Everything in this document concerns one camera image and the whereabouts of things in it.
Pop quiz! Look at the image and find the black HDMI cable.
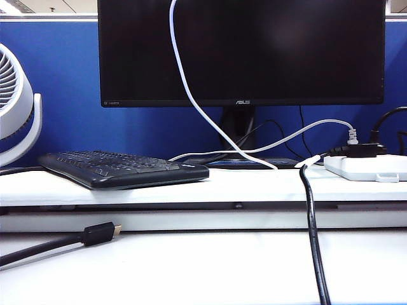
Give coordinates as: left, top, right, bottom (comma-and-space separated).
0, 221, 123, 268

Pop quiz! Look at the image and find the thin black straight cable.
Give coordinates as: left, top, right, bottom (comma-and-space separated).
298, 105, 314, 157

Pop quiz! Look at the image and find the black ASUS monitor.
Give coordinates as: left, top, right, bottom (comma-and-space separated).
97, 0, 386, 108

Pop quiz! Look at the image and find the grey-white ethernet cable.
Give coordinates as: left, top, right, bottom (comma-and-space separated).
167, 119, 357, 162

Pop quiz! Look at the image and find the black fan cable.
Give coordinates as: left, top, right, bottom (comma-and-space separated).
0, 165, 45, 177

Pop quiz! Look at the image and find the thick black cable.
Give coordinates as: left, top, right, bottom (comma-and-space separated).
300, 164, 332, 305

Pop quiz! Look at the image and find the dark glossy monitor base plate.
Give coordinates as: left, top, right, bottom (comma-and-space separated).
184, 158, 298, 170

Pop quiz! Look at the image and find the black looped power cable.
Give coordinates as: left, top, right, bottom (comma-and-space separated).
368, 107, 407, 146

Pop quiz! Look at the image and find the white cable tag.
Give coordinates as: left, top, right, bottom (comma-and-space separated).
294, 154, 321, 168

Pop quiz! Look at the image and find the white power strip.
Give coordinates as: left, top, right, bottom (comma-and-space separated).
323, 151, 407, 184

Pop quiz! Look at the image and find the white Type-C charging cable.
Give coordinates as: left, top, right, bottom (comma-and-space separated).
169, 0, 279, 172

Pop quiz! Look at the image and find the black plug adapter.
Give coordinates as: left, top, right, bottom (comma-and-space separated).
327, 142, 387, 159

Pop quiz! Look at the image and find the black keyboard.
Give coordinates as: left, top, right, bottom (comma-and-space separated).
37, 151, 210, 191

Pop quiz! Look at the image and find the white desk fan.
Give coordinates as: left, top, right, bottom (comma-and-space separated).
0, 43, 43, 168

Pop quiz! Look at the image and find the black monitor stand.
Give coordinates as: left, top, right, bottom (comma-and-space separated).
218, 105, 257, 152

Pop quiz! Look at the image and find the thin black arcing cable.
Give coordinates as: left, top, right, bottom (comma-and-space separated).
203, 119, 305, 165

